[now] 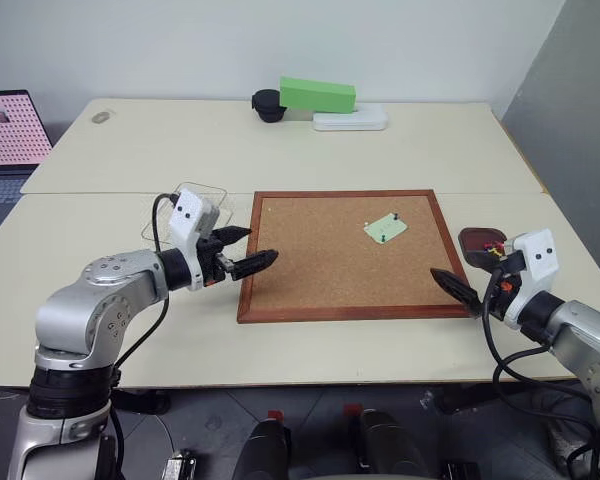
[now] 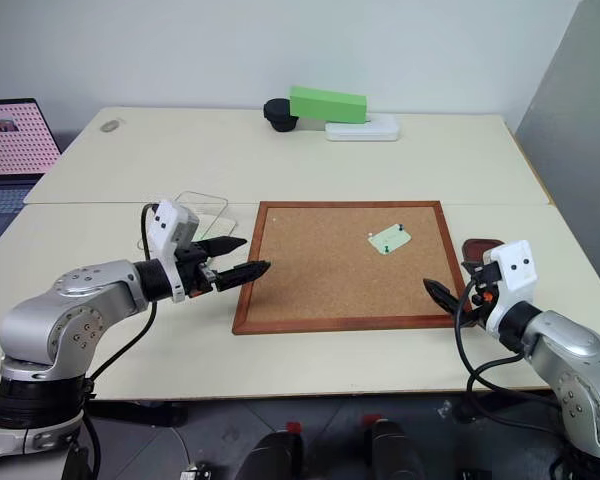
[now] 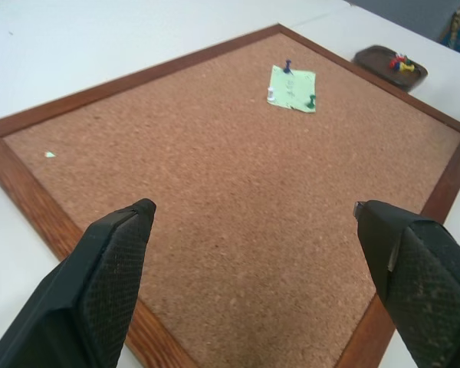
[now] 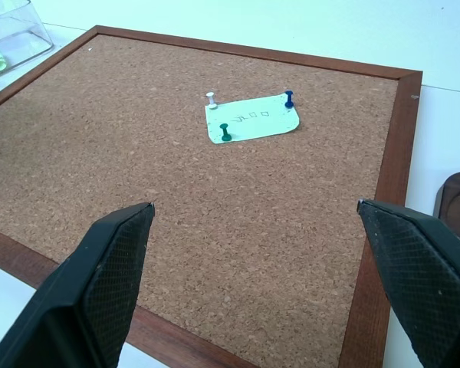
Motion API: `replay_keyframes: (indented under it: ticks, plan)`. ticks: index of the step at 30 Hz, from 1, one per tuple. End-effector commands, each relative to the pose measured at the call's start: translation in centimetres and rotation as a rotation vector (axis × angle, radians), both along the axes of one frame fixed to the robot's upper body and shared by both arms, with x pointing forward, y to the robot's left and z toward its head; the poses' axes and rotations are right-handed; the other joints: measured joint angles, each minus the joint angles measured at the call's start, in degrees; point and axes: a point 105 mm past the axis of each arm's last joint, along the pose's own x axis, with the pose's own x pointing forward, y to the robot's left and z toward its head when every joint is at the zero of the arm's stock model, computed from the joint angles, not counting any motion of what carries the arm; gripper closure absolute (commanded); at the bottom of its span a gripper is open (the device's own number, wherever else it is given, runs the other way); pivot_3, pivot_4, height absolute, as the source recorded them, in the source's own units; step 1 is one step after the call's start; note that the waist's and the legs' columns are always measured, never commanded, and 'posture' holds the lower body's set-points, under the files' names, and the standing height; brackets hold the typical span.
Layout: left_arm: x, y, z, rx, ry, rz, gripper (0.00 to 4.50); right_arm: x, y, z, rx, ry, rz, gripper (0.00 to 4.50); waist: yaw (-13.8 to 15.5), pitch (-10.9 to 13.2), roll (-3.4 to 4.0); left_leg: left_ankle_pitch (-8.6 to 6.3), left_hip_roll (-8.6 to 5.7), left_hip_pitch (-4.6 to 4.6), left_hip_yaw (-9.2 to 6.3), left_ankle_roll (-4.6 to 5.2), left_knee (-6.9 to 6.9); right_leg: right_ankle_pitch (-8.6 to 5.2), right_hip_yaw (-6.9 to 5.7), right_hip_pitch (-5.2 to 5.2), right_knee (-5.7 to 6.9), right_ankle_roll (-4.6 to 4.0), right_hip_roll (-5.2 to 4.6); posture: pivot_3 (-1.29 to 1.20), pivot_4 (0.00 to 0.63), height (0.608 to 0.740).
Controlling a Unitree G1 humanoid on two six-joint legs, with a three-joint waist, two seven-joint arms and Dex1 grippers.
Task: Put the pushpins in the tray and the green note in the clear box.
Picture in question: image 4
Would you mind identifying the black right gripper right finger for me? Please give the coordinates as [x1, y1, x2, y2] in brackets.
[356, 198, 460, 368]

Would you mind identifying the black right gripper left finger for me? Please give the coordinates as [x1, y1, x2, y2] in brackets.
[0, 201, 156, 368]

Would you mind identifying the wood-framed cork board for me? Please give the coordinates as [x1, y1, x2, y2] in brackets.
[0, 25, 424, 368]

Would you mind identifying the light green paper note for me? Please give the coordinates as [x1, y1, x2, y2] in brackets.
[204, 93, 301, 145]

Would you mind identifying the dark brown wooden tray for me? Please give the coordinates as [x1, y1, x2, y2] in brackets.
[431, 170, 460, 248]

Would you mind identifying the clear plastic container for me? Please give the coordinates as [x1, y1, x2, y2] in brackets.
[0, 0, 55, 84]

